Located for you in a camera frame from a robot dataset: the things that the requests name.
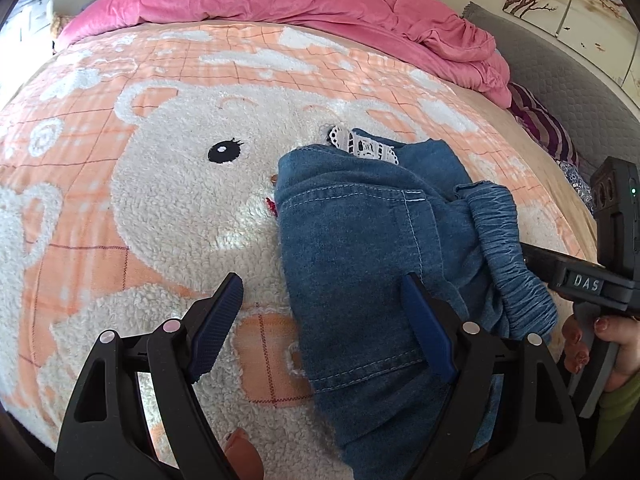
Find pink duvet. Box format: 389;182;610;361
54;0;512;108

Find orange bear print blanket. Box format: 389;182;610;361
0;25;568;480

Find person's right hand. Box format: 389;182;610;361
561;315;640;393

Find blue denim pants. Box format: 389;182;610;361
275;125;560;480

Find grey padded headboard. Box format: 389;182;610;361
462;2;640;223

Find blue floral pillow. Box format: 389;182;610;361
555;159;598;211

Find beige bed sheet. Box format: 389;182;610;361
450;80;603;268

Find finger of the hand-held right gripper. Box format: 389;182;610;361
519;241;568;283

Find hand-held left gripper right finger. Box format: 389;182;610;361
401;272;587;480

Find person's right forearm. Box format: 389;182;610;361
594;372;640;467

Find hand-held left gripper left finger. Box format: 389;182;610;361
54;272;244;480

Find cluttered white desk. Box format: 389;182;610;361
0;0;57;63

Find purple striped pillow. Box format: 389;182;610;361
507;82;581;167

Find tree wall painting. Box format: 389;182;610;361
502;0;640;87

